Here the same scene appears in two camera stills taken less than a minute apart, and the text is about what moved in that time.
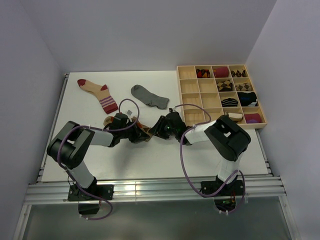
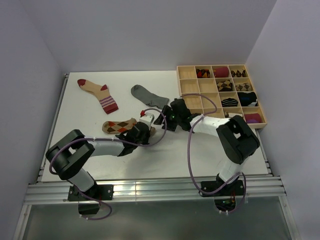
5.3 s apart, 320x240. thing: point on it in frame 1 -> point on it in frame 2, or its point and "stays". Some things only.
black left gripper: [138, 135] -> [145, 142]
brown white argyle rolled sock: [238, 74] stays
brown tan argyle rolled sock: [225, 86] stays
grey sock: [144, 95] stays
